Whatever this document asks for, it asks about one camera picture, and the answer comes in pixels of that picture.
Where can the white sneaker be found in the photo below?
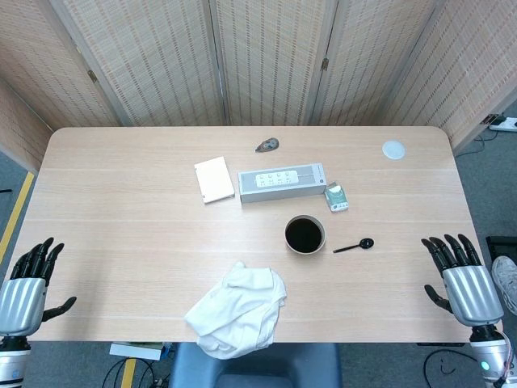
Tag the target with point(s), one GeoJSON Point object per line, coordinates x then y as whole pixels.
{"type": "Point", "coordinates": [507, 279]}

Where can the small grey brown gadget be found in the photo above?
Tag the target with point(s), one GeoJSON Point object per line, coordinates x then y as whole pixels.
{"type": "Point", "coordinates": [268, 144]}

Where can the black plastic spoon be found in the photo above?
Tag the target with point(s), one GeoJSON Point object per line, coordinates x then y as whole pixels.
{"type": "Point", "coordinates": [366, 243]}

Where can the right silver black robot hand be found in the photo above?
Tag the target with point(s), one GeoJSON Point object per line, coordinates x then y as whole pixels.
{"type": "Point", "coordinates": [472, 291]}

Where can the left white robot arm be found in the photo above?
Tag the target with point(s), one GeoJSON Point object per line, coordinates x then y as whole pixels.
{"type": "Point", "coordinates": [12, 361]}

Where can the grey power strip box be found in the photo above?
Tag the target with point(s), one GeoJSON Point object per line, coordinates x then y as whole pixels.
{"type": "Point", "coordinates": [282, 190]}

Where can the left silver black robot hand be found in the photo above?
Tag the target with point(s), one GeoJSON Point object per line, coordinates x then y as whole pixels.
{"type": "Point", "coordinates": [20, 303]}

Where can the round white table grommet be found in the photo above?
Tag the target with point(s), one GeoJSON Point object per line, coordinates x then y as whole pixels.
{"type": "Point", "coordinates": [393, 150]}

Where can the flat white box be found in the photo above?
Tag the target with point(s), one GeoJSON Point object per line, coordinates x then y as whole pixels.
{"type": "Point", "coordinates": [214, 180]}

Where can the white cup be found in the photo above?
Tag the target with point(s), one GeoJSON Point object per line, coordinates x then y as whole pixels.
{"type": "Point", "coordinates": [305, 236]}

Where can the white floor power strip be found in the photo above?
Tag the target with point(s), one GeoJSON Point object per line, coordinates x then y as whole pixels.
{"type": "Point", "coordinates": [509, 124]}

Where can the black floor stand base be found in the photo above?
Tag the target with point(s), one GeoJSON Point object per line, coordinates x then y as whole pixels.
{"type": "Point", "coordinates": [503, 242]}

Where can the white crumpled towel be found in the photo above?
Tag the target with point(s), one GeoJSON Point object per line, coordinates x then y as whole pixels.
{"type": "Point", "coordinates": [238, 307]}

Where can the black plug adapter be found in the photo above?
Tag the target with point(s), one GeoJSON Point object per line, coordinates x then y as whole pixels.
{"type": "Point", "coordinates": [493, 119]}

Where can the green white tissue pack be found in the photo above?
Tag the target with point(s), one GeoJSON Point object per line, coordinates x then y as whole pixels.
{"type": "Point", "coordinates": [336, 198]}

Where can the bamboo folding screen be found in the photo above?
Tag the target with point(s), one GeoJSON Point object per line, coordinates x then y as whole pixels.
{"type": "Point", "coordinates": [266, 60]}

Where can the dark blue chair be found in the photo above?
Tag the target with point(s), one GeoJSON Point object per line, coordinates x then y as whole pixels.
{"type": "Point", "coordinates": [258, 363]}

